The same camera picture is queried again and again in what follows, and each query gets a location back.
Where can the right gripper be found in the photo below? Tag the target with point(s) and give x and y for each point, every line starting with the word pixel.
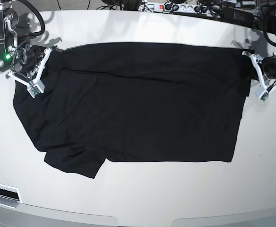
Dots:
pixel 26 60

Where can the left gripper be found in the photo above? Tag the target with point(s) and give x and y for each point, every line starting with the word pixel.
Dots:
pixel 269 67

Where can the black t-shirt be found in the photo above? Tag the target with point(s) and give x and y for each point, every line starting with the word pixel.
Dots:
pixel 136 102

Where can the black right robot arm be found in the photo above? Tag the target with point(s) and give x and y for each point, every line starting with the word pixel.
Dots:
pixel 13 55

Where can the black box behind table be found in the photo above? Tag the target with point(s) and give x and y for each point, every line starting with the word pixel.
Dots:
pixel 237 17

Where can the white power strip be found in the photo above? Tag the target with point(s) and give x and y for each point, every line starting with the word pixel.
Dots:
pixel 180 8

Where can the white slotted table fixture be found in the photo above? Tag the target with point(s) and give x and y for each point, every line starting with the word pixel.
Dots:
pixel 9 196

